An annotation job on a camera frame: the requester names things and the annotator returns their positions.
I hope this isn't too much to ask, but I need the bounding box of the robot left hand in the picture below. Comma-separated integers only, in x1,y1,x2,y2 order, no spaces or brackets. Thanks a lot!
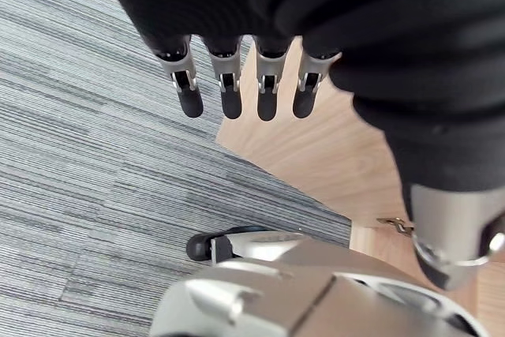
89,0,505,291

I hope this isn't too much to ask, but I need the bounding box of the light wood cabinet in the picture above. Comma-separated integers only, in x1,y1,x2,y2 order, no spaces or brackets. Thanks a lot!
215,35,505,337

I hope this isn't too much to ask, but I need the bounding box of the dark robot foot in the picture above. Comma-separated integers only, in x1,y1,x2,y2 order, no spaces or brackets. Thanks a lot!
185,226,273,264

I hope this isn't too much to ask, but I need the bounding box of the silver robot leg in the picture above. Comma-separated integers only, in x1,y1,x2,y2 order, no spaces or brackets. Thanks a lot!
148,230,487,337

